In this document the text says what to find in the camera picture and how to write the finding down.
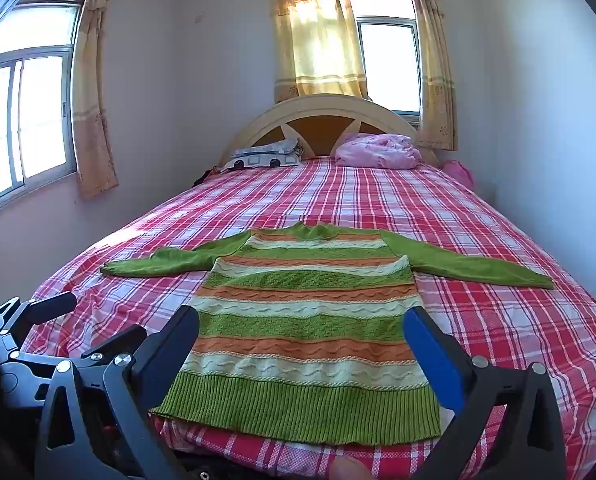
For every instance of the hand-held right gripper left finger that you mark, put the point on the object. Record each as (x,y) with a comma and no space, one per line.
(175,340)

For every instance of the side window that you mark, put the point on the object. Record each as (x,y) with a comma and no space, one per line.
(37,110)

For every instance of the dark clothes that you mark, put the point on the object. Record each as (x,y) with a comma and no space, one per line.
(210,176)

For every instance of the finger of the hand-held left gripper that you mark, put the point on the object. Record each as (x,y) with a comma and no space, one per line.
(52,310)
(122,340)

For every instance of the bed with red plaid sheet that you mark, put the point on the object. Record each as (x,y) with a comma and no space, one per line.
(328,195)

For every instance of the wide yellow curtain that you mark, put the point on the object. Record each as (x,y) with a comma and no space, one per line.
(318,35)

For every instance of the cream wooden headboard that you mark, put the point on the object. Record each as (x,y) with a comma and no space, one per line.
(323,105)

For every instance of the narrow yellow curtain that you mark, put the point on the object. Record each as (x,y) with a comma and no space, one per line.
(435,70)

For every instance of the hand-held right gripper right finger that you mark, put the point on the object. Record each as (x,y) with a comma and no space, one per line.
(433,360)

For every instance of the pink cloth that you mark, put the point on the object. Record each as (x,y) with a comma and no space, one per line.
(458,172)

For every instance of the window behind headboard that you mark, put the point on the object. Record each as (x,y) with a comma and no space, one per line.
(388,60)

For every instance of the grey printed pillow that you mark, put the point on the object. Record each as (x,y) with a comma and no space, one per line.
(268,157)

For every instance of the green orange striped knit sweater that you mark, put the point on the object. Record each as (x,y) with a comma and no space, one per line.
(303,310)

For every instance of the person's right hand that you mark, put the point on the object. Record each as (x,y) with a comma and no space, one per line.
(350,470)

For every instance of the yellow side window curtain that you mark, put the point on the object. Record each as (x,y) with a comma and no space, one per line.
(92,110)

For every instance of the pink floral pillow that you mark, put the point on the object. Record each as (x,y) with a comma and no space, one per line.
(378,150)

